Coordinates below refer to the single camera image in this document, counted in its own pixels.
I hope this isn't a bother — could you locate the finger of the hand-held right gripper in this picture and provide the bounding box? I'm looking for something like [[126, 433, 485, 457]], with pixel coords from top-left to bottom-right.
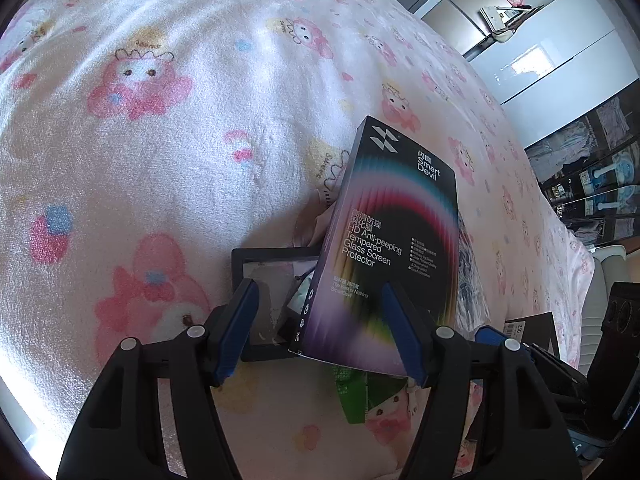
[[474, 326, 573, 398]]

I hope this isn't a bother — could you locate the glass door wardrobe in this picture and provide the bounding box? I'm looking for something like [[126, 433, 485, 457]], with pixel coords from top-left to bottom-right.
[[524, 81, 640, 252]]

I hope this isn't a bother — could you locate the white glossy wardrobe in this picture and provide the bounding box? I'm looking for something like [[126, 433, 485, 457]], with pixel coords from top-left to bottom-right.
[[470, 0, 640, 150]]

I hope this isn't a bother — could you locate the black cardboard container box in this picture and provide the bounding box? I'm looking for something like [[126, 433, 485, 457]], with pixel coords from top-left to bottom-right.
[[504, 311, 558, 353]]

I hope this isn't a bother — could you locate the green packet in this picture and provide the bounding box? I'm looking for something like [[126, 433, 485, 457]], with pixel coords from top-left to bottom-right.
[[330, 364, 408, 423]]

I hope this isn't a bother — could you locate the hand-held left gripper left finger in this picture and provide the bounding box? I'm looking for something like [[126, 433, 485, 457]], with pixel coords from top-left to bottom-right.
[[56, 277, 261, 480]]

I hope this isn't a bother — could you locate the clear plastic packet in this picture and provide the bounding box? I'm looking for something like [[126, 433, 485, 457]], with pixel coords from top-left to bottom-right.
[[454, 210, 493, 336]]

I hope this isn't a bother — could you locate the black rainbow screen protector box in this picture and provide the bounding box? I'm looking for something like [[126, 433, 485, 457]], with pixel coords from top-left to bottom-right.
[[289, 115, 460, 378]]

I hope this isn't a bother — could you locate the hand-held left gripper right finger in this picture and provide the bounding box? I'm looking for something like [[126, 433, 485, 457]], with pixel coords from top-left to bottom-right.
[[378, 282, 583, 480]]

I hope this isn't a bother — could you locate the silver refrigerator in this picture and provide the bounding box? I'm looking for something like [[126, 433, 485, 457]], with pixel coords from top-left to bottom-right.
[[420, 0, 511, 59]]

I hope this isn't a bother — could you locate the white handbag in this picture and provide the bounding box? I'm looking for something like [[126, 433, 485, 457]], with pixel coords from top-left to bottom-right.
[[480, 6, 518, 43]]

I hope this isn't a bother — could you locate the pink cartoon printed blanket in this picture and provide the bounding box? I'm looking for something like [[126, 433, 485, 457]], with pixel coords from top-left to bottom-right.
[[0, 0, 596, 480]]

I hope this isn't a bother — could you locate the grey padded headboard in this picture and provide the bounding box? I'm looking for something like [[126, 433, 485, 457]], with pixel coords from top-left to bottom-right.
[[582, 244, 640, 376]]

